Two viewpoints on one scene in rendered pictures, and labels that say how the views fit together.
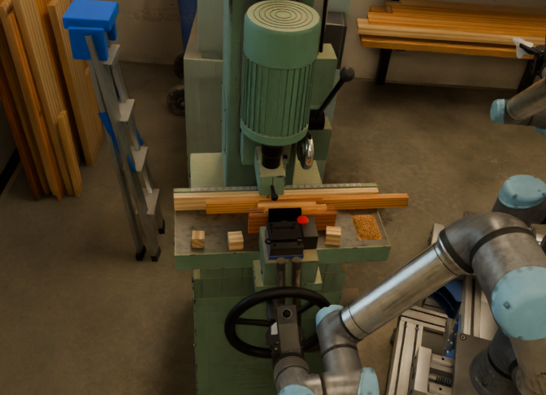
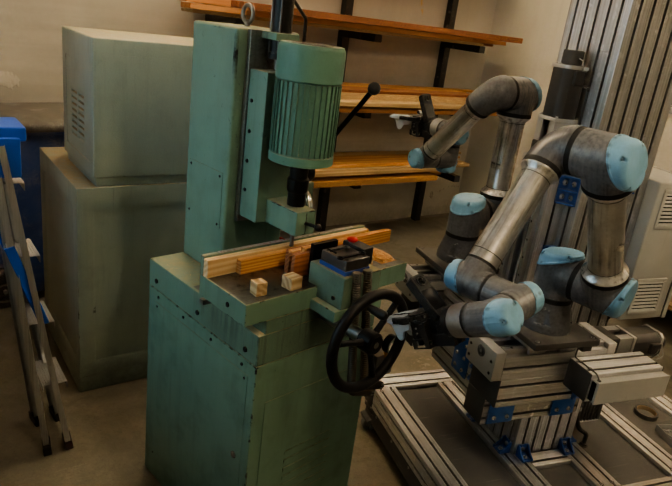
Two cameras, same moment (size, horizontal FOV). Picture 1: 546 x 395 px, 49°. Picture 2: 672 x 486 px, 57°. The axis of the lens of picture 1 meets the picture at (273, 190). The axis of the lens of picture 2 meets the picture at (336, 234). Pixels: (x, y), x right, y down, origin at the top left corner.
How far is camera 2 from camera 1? 1.01 m
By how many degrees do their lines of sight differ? 37
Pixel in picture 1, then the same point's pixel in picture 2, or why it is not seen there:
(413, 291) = (528, 206)
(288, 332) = (430, 294)
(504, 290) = (615, 151)
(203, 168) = (176, 265)
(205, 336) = (260, 423)
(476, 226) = (558, 135)
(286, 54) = (333, 69)
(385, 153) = not seen: hidden behind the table
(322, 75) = not seen: hidden behind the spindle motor
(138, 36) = not seen: outside the picture
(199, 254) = (268, 300)
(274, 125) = (318, 146)
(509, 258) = (601, 136)
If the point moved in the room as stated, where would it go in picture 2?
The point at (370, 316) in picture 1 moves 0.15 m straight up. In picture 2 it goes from (503, 241) to (517, 177)
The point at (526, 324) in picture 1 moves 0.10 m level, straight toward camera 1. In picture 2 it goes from (632, 174) to (653, 186)
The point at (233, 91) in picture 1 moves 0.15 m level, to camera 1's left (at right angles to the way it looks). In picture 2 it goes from (234, 149) to (182, 150)
